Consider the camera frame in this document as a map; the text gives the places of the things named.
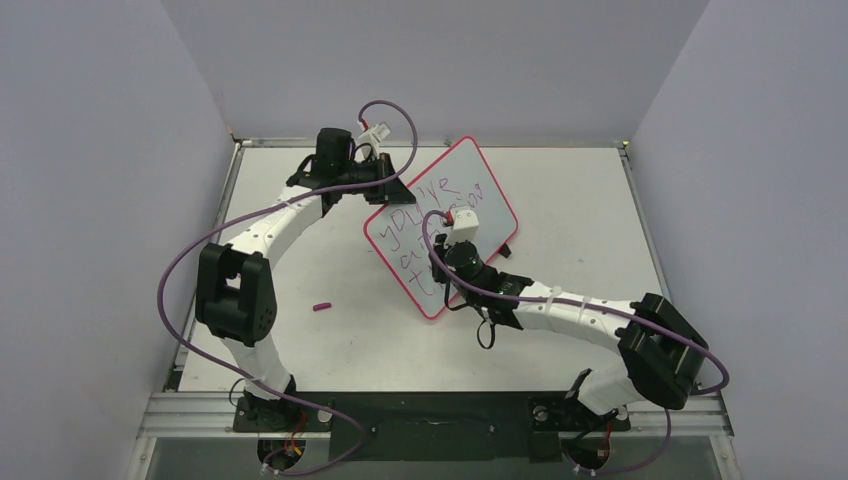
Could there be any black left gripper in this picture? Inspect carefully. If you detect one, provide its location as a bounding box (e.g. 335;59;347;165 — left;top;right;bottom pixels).
338;153;417;206

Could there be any pink-framed whiteboard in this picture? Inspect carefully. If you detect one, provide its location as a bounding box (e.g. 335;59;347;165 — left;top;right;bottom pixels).
362;135;520;322

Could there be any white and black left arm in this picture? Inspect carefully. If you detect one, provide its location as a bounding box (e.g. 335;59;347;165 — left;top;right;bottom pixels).
195;123;416;430

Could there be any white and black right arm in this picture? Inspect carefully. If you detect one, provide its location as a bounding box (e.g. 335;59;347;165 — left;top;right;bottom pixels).
431;234;708;427

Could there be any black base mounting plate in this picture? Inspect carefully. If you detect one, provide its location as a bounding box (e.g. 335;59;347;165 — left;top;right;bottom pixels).
232;392;631;466

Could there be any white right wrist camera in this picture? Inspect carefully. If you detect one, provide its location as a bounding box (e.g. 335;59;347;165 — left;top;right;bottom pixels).
445;206;479;246

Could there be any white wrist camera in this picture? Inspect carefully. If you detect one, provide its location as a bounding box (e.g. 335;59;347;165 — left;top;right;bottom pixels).
445;206;479;246
356;123;391;155

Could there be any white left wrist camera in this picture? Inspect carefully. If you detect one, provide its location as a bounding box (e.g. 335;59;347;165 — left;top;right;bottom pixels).
356;123;391;155

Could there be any aluminium table edge rail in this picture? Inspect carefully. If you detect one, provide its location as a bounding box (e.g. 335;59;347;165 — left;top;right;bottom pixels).
137;391;733;439

